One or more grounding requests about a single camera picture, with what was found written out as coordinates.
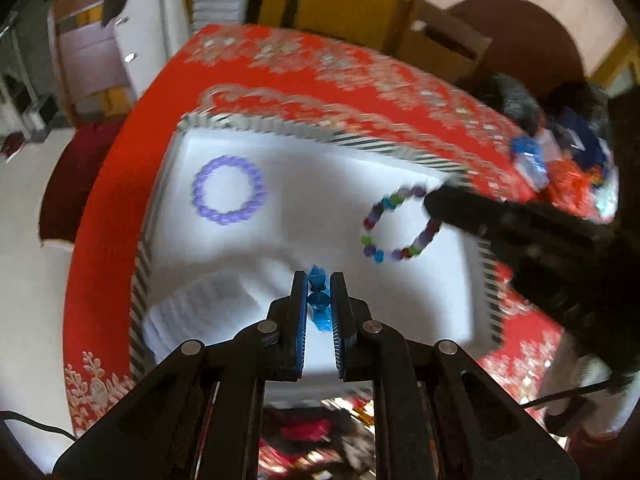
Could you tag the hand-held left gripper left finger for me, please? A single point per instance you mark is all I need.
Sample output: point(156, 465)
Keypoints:
point(300, 320)

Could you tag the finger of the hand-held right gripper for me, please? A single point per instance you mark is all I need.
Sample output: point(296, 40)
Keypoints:
point(465, 210)

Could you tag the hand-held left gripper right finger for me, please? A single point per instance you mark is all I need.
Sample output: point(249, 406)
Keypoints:
point(339, 320)

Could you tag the striped rim white tray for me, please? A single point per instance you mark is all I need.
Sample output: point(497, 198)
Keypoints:
point(310, 185)

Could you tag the blue white packet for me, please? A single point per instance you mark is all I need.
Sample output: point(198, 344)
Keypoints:
point(530, 160)

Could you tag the orange plastic bag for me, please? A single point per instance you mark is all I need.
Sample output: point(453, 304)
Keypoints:
point(570, 185)

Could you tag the white fluffy headband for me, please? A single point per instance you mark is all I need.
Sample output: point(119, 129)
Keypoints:
point(200, 310)

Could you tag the black plastic bag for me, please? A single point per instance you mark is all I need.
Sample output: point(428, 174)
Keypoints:
point(505, 95)

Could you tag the dark blue bag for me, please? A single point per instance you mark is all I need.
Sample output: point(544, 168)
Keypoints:
point(580, 135)

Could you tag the light wooden chair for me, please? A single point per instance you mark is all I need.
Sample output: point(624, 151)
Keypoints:
point(440, 35)

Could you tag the round brown wooden board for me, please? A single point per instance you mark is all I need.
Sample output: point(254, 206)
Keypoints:
point(530, 35)

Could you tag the red floral tablecloth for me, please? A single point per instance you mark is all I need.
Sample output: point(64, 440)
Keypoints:
point(125, 160)

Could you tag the dark red seat cushion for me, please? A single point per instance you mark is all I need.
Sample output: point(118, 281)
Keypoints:
point(80, 180)

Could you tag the white coat dark collar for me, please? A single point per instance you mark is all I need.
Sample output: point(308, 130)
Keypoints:
point(150, 20)

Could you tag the brown wooden chair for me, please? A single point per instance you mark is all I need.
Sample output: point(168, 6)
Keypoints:
point(85, 55)

